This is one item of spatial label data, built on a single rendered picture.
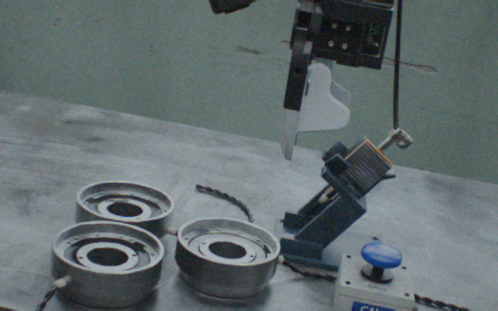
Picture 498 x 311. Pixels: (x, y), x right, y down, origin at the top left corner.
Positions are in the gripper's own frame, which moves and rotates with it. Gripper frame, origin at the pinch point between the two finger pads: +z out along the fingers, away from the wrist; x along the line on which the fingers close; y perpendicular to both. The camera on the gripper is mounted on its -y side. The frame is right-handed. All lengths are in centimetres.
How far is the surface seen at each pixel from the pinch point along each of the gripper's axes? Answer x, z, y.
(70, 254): -6.0, 13.4, -17.8
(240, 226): 6.3, 12.9, -3.2
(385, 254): -1.9, 9.0, 11.3
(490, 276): 14.0, 16.4, 25.7
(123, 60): 162, 37, -60
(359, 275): -1.4, 11.9, 9.4
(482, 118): 161, 35, 51
